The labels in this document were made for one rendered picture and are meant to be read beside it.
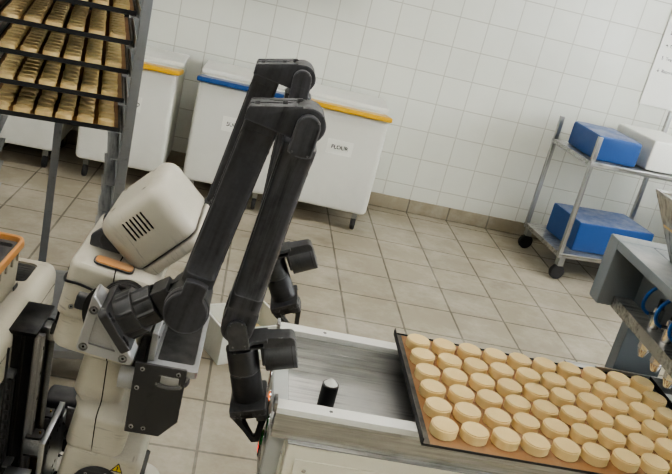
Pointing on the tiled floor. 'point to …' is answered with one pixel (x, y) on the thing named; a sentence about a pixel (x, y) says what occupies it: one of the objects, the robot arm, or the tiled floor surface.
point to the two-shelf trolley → (579, 200)
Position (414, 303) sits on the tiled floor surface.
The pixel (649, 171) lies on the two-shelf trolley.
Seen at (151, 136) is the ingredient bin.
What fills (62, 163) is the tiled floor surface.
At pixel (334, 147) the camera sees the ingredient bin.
